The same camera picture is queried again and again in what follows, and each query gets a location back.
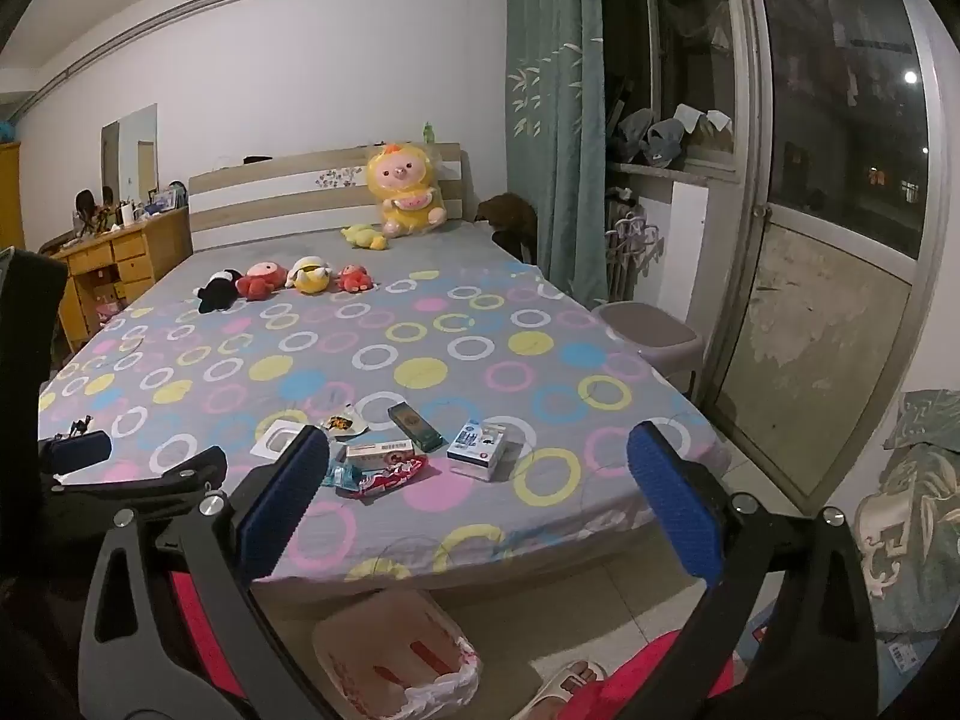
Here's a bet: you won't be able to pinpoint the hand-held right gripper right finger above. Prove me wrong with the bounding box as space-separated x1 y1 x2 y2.
626 421 880 720

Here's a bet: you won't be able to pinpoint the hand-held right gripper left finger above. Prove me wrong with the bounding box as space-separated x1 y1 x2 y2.
79 426 346 720

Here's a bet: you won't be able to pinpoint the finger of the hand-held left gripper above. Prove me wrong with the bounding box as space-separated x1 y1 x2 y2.
45 446 230 522
39 431 113 475

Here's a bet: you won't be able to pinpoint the white square packet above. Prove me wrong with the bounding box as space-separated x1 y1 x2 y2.
251 420 308 462

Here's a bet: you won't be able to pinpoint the yellow black snack packet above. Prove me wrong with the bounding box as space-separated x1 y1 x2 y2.
322 406 368 440

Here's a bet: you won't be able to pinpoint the red white wrapper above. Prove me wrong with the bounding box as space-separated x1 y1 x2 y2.
337 456 428 497

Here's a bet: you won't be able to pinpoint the red white long box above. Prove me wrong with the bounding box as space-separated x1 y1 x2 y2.
345 441 416 466

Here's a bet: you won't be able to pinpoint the dark green box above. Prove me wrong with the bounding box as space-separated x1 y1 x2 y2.
388 403 441 455

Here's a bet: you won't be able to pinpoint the white plastic bag red print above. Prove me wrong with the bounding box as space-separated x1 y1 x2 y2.
311 589 481 720

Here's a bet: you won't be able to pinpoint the blue white box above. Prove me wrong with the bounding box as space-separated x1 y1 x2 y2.
447 420 507 482

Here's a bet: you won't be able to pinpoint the pile of small boxes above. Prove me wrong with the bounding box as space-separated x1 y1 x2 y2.
79 266 125 323

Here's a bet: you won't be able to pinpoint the yellow wooden wardrobe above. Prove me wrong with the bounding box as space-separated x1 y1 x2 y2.
0 139 27 252

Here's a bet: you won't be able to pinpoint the wooden desk with drawers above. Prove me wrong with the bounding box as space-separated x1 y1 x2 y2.
52 206 194 350

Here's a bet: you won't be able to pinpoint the person's red pants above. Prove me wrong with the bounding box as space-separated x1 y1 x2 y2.
161 566 751 720

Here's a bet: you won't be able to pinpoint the row of small desk items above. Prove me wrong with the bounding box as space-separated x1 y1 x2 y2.
73 181 188 233

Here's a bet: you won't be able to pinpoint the grey lidded bin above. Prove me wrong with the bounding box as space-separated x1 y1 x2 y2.
592 302 706 400

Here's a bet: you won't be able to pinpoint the black white plush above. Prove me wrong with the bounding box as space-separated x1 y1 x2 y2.
193 270 242 314

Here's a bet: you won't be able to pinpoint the red round plush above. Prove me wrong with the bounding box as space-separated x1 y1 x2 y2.
237 262 287 302

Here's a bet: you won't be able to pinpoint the cream slipper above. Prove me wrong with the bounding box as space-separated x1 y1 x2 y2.
514 660 608 720

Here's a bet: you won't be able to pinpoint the yellow white plush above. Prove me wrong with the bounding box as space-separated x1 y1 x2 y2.
285 256 332 295

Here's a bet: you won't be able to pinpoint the green patterned cloth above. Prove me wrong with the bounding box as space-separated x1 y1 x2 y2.
855 390 960 632

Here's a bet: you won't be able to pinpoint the beige wooden bed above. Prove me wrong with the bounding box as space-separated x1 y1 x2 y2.
37 142 732 616

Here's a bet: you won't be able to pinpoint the grey framed balcony door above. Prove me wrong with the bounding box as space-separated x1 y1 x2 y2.
705 0 953 511

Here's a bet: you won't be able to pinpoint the bundle of clothes hangers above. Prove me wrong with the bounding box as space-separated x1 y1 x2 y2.
604 187 665 301

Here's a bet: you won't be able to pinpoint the white barcode tag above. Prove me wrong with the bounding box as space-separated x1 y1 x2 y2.
881 637 927 672

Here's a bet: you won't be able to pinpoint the white board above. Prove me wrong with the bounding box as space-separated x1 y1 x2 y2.
671 180 710 308

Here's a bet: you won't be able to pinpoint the dark brown furry thing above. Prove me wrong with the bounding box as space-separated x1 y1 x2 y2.
476 193 539 263

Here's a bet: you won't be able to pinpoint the large yellow pig plush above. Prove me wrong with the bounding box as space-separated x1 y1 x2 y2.
365 142 447 237

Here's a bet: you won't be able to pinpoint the pile of grey caps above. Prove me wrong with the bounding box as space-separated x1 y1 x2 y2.
611 105 732 167

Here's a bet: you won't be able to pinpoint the green leaf print curtain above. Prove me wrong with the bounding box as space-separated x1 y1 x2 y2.
504 0 610 308

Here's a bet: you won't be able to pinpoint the grey framed window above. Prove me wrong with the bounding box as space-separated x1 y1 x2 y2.
600 0 751 173

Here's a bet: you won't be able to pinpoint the wall mirror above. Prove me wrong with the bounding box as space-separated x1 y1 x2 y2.
101 103 160 203

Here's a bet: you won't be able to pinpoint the grey ring print bedsheet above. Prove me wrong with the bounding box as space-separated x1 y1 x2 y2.
37 225 732 586

